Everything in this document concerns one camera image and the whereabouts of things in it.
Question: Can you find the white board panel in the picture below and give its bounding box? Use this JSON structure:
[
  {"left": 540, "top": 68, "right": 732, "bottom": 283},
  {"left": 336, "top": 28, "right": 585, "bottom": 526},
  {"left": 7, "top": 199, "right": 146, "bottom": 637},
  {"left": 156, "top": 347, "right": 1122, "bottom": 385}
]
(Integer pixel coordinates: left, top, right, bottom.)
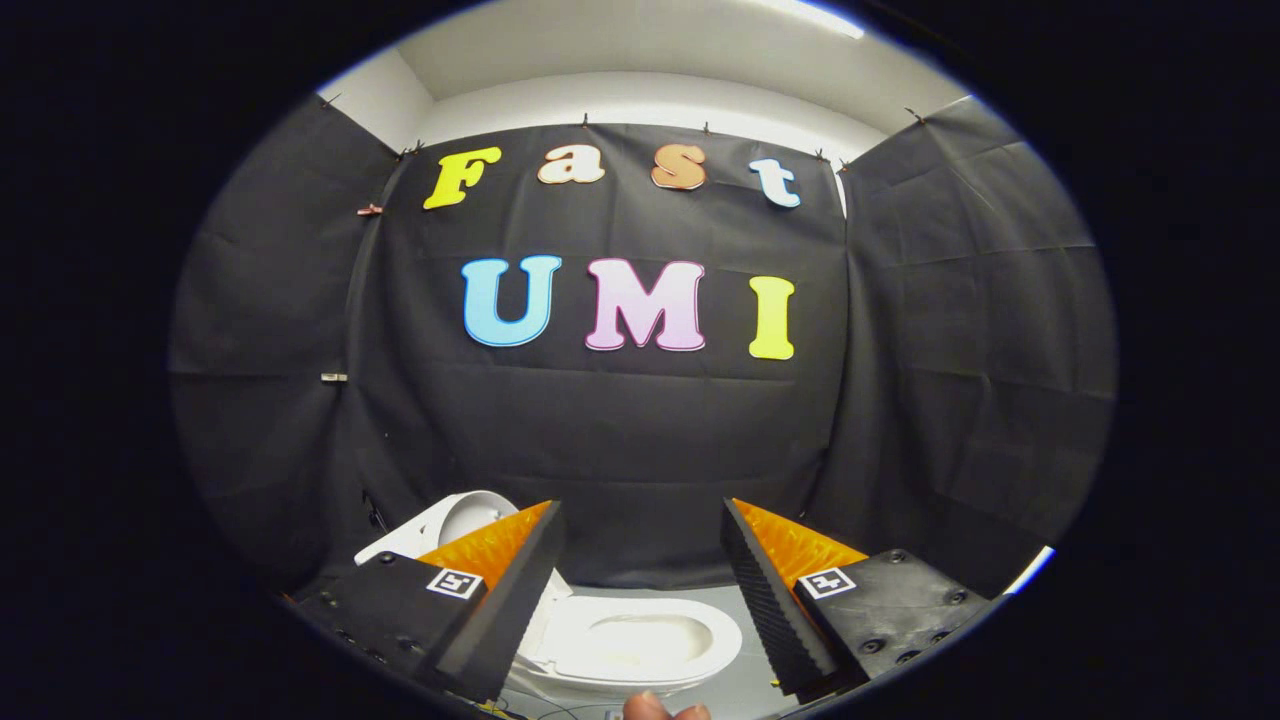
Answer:
[{"left": 1003, "top": 545, "right": 1057, "bottom": 597}]

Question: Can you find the white toilet lid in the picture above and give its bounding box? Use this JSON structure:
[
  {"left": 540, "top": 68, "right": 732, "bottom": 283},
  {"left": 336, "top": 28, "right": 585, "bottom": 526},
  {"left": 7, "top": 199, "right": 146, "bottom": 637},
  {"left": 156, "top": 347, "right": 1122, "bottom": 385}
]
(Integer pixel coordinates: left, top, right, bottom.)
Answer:
[{"left": 354, "top": 489, "right": 573, "bottom": 606}]

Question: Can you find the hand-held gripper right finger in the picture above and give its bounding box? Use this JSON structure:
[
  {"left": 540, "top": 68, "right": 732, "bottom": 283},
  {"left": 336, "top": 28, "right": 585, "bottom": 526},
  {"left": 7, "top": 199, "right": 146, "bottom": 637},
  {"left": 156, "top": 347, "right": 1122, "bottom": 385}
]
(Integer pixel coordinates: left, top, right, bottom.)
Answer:
[{"left": 720, "top": 497, "right": 999, "bottom": 699}]

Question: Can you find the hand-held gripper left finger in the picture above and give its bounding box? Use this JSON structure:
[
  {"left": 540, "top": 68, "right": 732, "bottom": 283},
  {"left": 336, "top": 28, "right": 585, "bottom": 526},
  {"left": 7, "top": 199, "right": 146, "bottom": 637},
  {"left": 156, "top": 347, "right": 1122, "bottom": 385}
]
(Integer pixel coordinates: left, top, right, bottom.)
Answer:
[{"left": 290, "top": 500, "right": 565, "bottom": 704}]

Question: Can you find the black backdrop cloth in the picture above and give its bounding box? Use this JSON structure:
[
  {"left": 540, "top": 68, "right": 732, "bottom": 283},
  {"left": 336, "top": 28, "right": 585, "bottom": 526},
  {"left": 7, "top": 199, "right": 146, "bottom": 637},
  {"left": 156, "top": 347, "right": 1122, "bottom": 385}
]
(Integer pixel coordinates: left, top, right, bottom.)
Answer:
[{"left": 168, "top": 92, "right": 1118, "bottom": 601}]

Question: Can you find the white toilet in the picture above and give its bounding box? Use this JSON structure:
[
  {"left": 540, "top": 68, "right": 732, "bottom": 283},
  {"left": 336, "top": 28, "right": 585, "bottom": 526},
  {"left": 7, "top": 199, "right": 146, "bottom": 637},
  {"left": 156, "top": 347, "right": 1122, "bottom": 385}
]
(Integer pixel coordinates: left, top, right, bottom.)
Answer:
[{"left": 505, "top": 570, "right": 745, "bottom": 701}]

